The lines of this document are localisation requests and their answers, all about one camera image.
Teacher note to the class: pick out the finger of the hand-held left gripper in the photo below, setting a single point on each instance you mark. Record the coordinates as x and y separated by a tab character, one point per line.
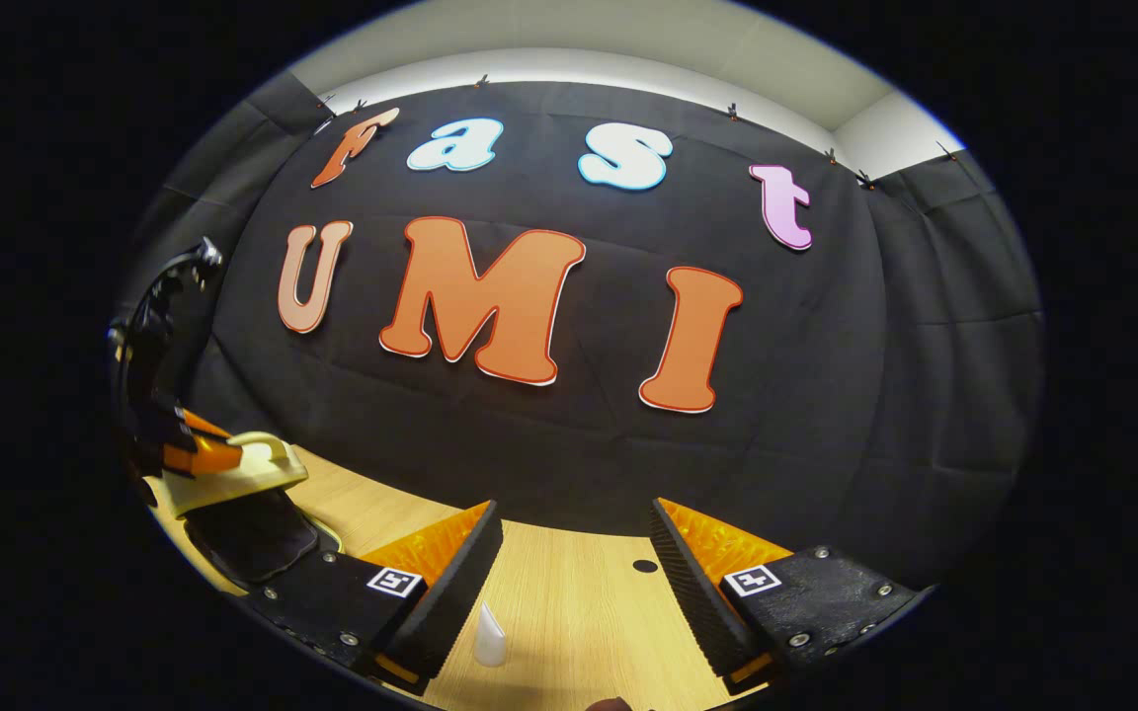
196	427
203	459

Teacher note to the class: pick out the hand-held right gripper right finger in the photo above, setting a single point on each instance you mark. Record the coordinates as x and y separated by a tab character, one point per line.
697	602

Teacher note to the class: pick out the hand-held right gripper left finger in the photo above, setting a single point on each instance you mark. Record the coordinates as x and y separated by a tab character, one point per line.
455	592

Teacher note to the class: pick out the cream yellow suitcase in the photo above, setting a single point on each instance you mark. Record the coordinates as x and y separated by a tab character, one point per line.
253	474

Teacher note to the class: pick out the white squeeze tube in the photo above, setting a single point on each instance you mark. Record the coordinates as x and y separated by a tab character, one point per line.
490	642

